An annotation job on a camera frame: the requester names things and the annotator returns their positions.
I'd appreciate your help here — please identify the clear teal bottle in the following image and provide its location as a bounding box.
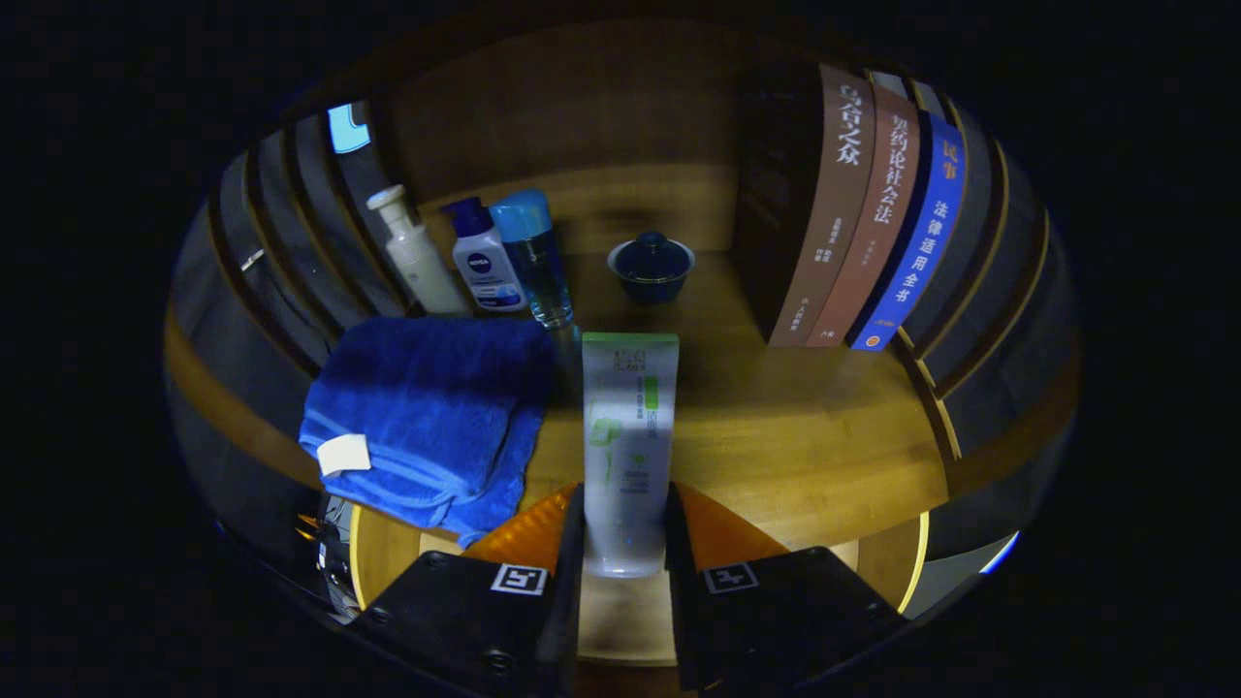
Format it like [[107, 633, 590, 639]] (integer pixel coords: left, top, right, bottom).
[[489, 189, 575, 329]]

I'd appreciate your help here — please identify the reddish brown book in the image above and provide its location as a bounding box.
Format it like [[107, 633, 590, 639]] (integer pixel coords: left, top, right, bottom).
[[807, 73, 922, 348]]

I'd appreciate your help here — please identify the white green cosmetic tube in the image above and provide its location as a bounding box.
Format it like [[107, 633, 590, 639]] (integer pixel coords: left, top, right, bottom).
[[582, 333, 680, 579]]

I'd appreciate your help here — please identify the wooden countertop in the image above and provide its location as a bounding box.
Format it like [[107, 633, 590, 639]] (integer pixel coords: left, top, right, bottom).
[[163, 165, 1082, 554]]

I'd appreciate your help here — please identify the white pump bottle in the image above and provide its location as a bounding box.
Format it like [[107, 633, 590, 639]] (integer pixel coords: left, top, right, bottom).
[[366, 184, 471, 317]]

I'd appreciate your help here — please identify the white bottle dark blue cap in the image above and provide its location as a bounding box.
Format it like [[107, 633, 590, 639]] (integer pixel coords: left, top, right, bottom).
[[444, 197, 529, 313]]

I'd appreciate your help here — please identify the wooden cabinet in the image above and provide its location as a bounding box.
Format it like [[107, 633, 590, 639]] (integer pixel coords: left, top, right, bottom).
[[165, 19, 1082, 621]]

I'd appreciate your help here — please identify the dark brown book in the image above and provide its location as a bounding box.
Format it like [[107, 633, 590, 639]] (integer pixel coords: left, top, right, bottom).
[[737, 63, 876, 347]]

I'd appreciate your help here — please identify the blue lidded teacup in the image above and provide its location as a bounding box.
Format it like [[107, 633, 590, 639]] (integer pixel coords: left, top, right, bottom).
[[608, 231, 696, 305]]

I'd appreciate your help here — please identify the blue book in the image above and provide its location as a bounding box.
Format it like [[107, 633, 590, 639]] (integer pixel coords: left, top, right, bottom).
[[848, 107, 968, 352]]

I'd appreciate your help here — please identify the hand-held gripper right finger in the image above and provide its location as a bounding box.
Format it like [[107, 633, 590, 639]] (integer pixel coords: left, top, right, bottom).
[[664, 482, 907, 691]]

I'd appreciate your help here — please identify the folded blue towel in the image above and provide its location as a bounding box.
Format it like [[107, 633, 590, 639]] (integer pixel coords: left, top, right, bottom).
[[298, 316, 558, 549]]

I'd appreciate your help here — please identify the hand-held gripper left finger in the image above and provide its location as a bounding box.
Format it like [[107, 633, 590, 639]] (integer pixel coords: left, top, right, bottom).
[[351, 483, 586, 698]]

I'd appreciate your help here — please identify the wooden drawer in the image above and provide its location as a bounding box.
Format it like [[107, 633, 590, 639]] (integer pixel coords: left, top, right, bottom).
[[347, 504, 932, 670]]

